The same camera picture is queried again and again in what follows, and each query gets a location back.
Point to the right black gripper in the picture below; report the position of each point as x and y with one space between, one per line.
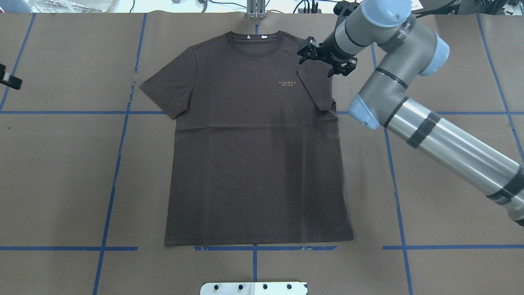
330 52

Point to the dark brown t-shirt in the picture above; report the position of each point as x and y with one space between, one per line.
257 156

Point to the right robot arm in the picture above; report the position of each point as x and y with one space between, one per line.
412 49

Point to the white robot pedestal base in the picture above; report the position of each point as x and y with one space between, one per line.
255 288

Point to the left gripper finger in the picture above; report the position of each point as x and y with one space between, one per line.
8 79

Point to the aluminium camera post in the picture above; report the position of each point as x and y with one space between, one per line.
256 9

